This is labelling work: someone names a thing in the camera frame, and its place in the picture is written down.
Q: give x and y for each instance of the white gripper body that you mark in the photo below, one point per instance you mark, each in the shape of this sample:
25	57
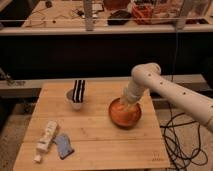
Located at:
131	95

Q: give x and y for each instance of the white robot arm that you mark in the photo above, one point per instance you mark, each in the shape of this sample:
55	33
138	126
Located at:
148	76

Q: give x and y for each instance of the orange ceramic bowl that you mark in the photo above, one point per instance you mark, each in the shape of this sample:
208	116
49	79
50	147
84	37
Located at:
125	116

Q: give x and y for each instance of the white cup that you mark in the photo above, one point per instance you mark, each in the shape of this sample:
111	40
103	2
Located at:
74	104

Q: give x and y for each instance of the black object on bench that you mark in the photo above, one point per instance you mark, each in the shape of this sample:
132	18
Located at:
119	17

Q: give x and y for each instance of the red basket on bench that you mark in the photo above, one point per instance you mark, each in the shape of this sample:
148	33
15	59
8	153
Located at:
141	15

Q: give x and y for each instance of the blue cloth piece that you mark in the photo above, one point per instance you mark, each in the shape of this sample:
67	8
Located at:
64	148

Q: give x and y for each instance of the white plastic bottle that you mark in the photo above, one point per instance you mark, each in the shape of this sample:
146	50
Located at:
45	141

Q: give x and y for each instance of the grey metal post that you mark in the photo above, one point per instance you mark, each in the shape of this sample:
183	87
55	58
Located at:
87	4

